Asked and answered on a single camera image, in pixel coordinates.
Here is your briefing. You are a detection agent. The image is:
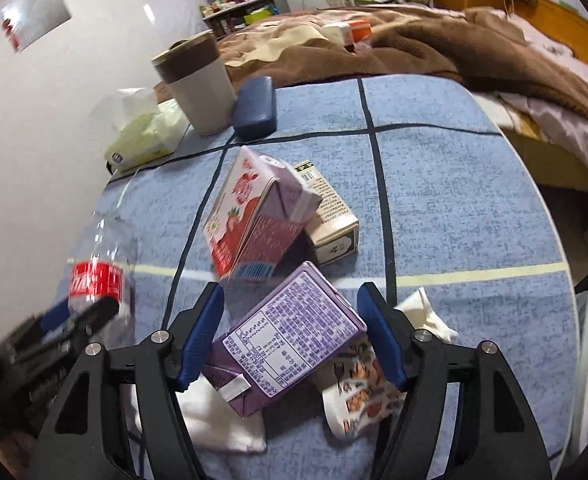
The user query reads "orange and white box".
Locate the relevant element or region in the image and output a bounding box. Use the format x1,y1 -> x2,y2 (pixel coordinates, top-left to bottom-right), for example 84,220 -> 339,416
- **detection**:
324,19 -> 372,53

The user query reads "wooden bed headboard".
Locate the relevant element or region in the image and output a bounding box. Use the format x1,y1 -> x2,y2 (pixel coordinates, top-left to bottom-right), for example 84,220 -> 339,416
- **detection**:
511,0 -> 588,66

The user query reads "white tissue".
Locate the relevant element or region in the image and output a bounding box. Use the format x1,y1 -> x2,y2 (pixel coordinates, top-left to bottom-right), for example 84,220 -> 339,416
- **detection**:
393,287 -> 459,343

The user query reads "wall mirror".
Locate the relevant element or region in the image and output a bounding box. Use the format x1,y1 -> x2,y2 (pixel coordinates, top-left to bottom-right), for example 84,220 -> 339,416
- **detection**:
1,0 -> 72,52

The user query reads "white tumbler with brown lid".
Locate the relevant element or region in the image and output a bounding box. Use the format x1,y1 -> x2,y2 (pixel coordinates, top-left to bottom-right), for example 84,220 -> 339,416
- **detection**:
151,30 -> 238,137

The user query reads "soft tissue pack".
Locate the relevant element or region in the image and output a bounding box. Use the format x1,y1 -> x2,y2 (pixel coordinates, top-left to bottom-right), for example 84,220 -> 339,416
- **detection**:
98,87 -> 191,171

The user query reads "printed snack wrapper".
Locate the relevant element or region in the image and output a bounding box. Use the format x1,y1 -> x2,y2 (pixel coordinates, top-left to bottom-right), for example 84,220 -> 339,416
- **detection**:
321,340 -> 407,442

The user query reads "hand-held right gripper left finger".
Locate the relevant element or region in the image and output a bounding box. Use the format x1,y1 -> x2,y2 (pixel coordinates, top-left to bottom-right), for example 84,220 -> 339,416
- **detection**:
26,282 -> 225,480

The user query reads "strawberry print milk carton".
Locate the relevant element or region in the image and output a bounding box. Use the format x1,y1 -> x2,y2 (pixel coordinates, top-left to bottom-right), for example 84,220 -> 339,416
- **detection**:
203,146 -> 323,282

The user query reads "cluttered side desk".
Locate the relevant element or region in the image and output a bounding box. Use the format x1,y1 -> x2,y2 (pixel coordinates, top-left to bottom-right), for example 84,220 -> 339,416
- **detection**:
201,0 -> 292,36

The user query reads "brown fleece blanket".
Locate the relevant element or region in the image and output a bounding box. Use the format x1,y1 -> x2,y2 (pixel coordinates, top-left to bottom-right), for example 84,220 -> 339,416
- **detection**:
154,5 -> 588,136

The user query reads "white paper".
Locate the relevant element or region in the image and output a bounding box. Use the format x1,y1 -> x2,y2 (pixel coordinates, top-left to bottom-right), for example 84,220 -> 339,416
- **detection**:
128,375 -> 267,456

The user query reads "purple milk carton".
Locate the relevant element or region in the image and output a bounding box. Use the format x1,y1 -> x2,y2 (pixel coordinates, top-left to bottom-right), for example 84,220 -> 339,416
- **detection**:
205,261 -> 369,418

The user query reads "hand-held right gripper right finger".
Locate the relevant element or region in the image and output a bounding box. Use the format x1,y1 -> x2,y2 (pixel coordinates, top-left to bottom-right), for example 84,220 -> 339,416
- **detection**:
358,281 -> 555,480

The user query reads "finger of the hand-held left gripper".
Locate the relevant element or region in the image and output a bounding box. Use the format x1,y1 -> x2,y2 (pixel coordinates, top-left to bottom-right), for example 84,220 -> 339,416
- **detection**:
38,309 -> 77,336
72,296 -> 132,336

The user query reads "dark blue glasses case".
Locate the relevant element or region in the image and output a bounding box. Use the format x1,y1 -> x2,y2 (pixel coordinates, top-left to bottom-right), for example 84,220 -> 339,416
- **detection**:
232,76 -> 278,142

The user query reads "pale pink duvet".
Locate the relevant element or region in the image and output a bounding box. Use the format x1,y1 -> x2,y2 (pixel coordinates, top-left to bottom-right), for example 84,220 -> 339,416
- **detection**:
466,15 -> 588,191

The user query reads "clear plastic bottle red cap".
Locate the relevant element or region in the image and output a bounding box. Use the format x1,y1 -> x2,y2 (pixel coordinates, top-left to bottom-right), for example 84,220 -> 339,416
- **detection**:
66,175 -> 139,331

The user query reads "red hanging ornament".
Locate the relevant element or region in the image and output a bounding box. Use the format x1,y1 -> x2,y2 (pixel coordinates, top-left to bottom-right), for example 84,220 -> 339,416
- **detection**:
2,17 -> 22,51

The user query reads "beige green box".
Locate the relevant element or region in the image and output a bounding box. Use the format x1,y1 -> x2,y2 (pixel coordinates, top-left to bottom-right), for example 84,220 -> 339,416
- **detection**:
291,160 -> 361,267

